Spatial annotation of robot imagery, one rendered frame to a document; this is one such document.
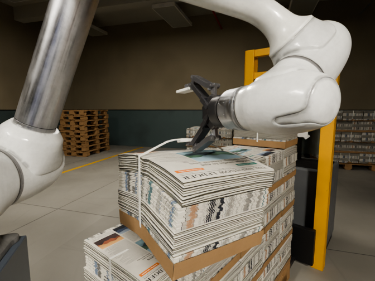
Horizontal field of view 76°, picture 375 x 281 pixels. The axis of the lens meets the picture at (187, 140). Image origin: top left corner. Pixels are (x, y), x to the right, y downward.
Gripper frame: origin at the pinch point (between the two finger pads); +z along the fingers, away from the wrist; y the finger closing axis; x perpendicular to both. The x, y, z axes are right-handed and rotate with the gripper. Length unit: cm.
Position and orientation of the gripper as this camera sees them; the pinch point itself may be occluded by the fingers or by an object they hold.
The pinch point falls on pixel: (182, 115)
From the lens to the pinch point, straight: 70.3
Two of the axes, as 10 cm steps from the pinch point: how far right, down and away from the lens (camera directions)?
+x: 8.4, -0.5, 5.3
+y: 0.2, 10.0, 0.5
